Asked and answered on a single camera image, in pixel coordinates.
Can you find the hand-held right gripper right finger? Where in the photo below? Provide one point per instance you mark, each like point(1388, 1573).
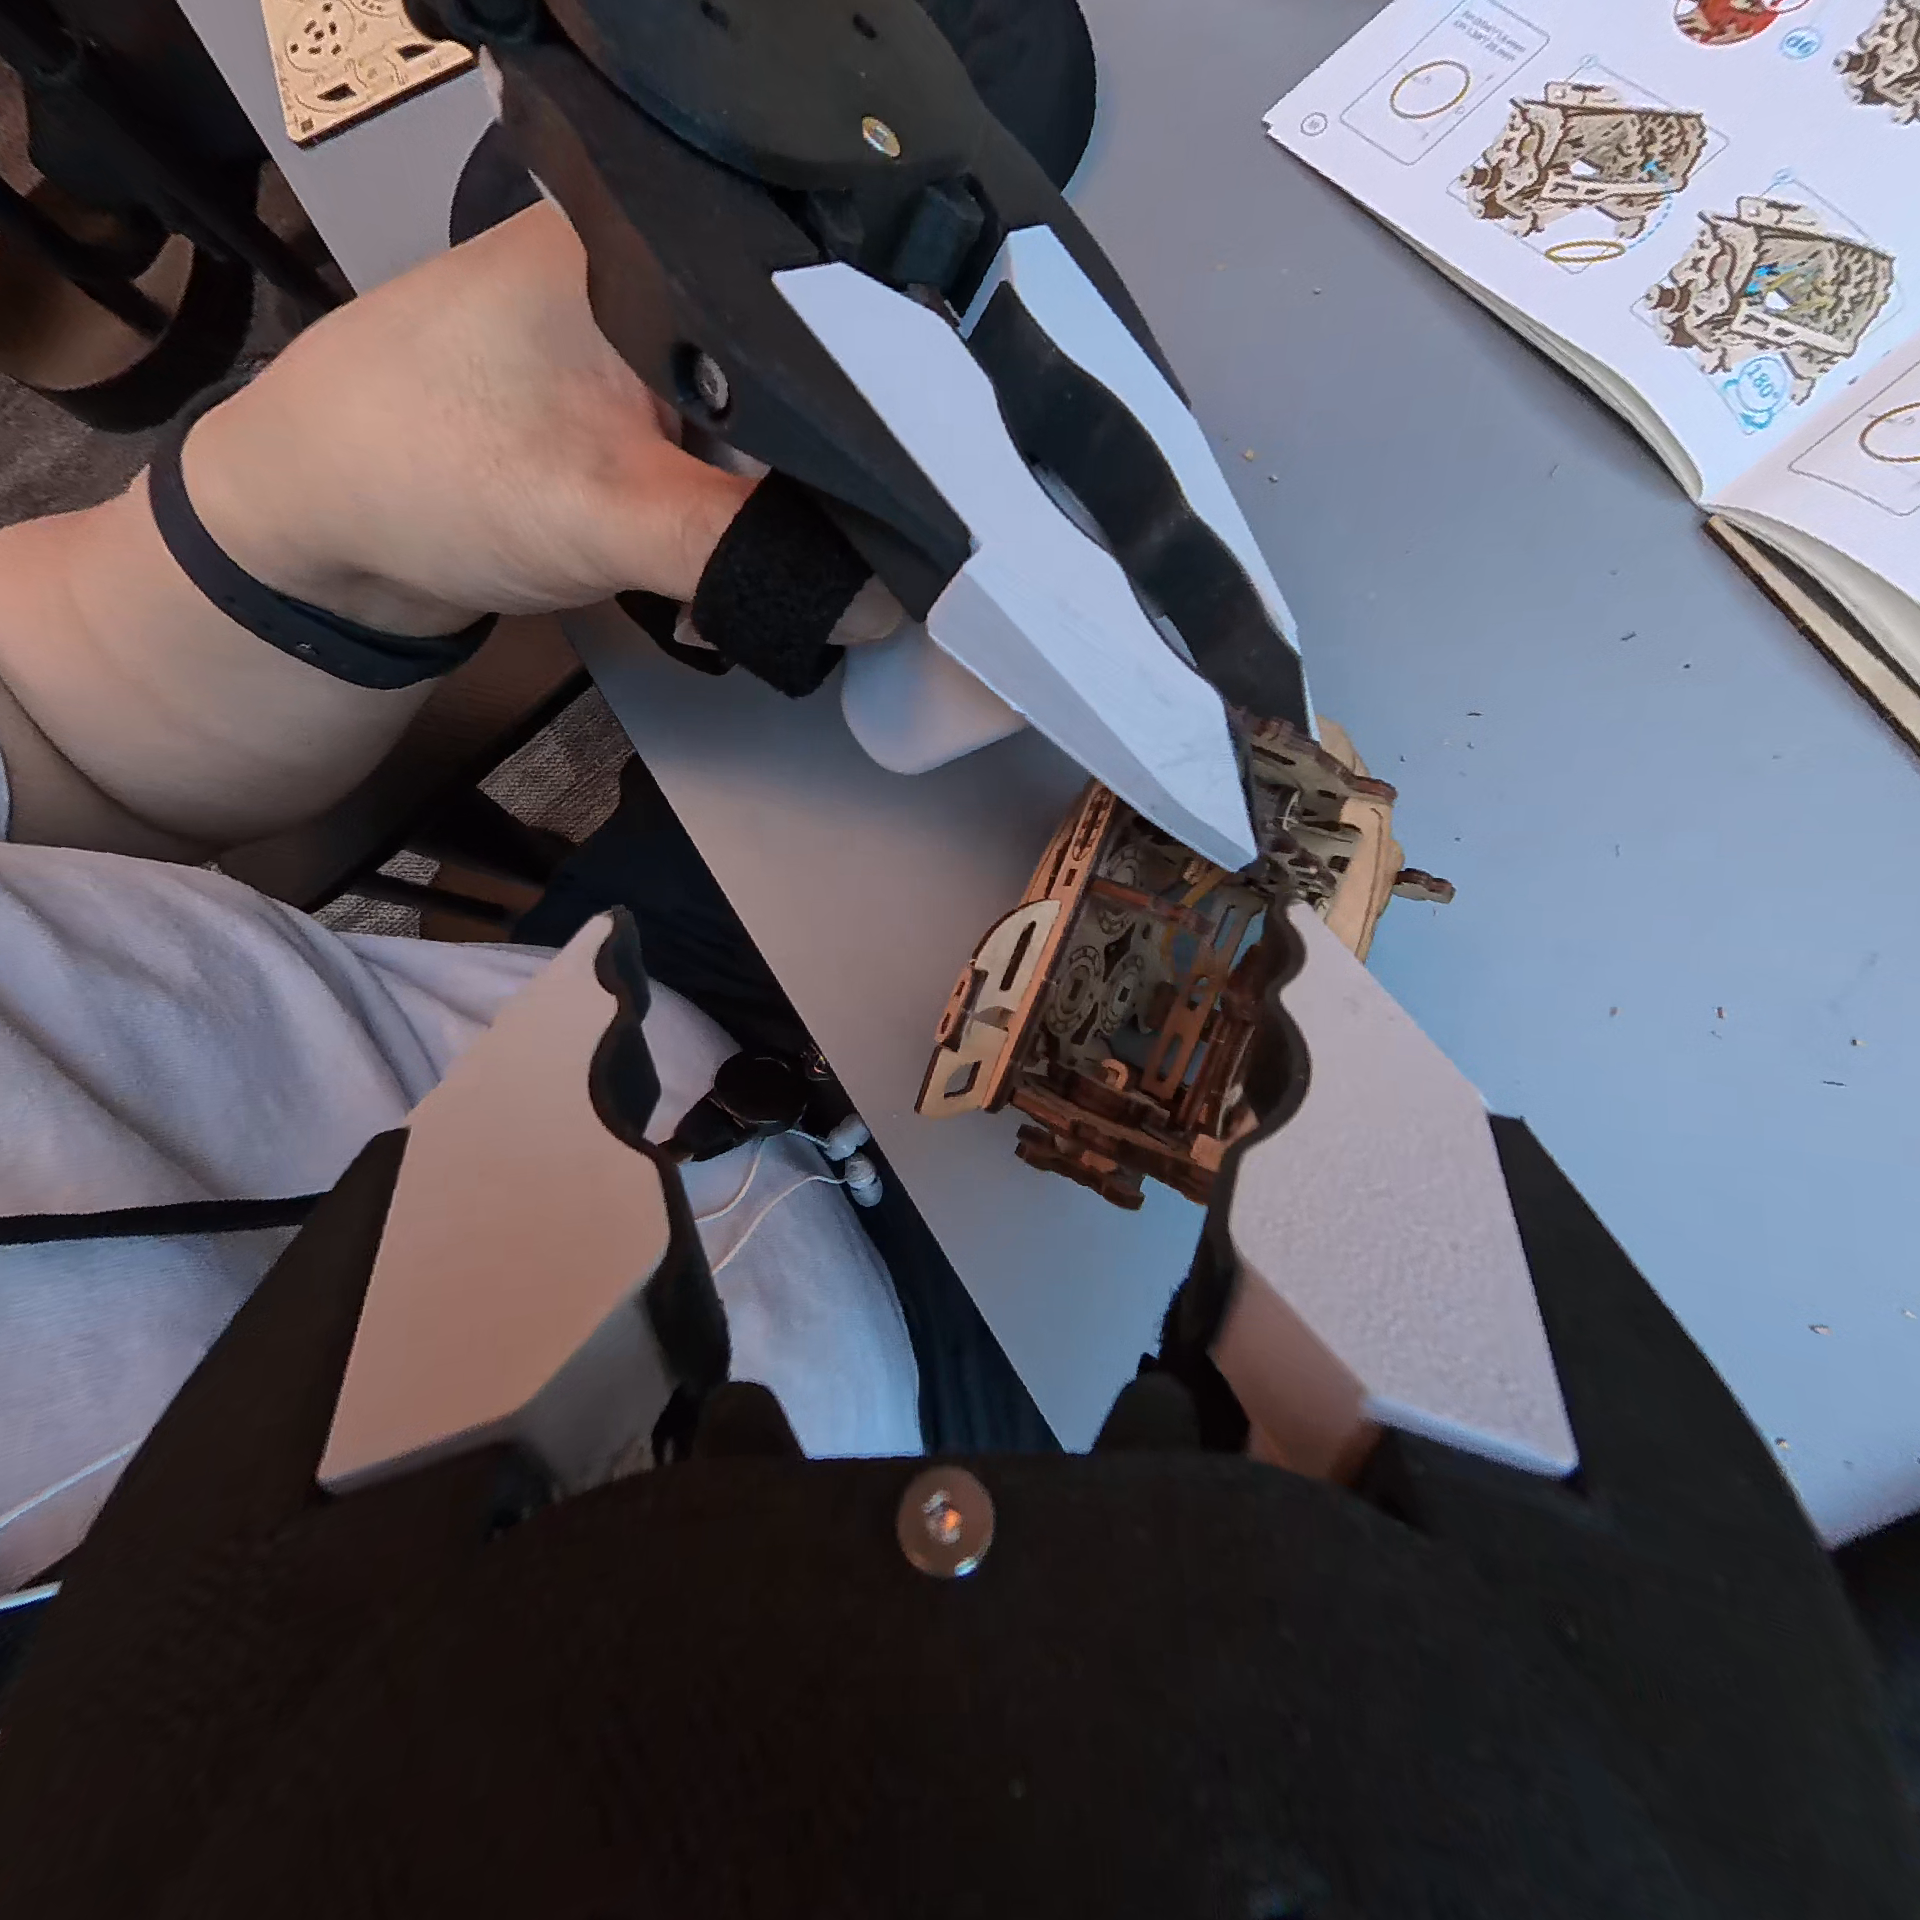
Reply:
point(1378, 1199)

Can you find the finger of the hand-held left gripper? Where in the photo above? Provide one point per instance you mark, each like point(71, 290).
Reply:
point(1032, 602)
point(1190, 595)

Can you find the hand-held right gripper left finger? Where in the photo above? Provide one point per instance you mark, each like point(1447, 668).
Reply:
point(492, 1199)

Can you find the wooden mechanical puzzle model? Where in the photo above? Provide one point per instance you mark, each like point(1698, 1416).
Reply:
point(1094, 1018)

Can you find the person's left forearm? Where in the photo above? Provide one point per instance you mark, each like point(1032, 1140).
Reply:
point(121, 704)

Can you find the grey desk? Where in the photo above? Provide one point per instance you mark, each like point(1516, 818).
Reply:
point(1579, 897)

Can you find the person's left hand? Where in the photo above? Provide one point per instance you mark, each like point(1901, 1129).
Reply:
point(446, 433)

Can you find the black badge reel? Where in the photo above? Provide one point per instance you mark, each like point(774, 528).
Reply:
point(763, 1091)

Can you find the black wrist rest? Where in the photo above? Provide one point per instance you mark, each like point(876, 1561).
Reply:
point(1053, 90)

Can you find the white instruction booklet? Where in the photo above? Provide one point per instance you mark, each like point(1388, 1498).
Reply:
point(1579, 221)

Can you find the black chair base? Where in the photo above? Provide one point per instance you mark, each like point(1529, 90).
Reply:
point(86, 179)

